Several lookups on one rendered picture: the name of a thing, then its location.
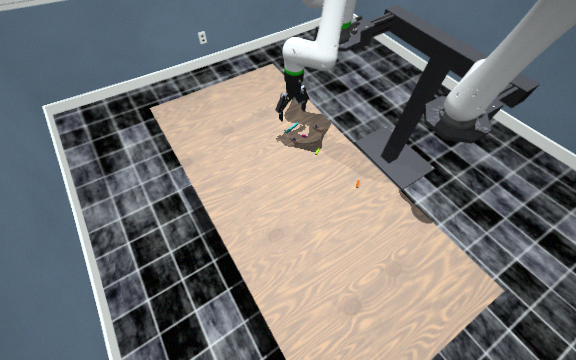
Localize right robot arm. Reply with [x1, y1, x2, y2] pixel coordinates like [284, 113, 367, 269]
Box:
[282, 0, 362, 85]

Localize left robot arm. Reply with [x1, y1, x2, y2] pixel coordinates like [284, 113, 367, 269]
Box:
[439, 0, 576, 129]

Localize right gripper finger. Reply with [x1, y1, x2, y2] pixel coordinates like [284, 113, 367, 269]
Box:
[301, 85, 310, 112]
[275, 93, 294, 122]

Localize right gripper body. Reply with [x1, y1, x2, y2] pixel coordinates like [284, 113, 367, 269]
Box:
[286, 83, 301, 98]

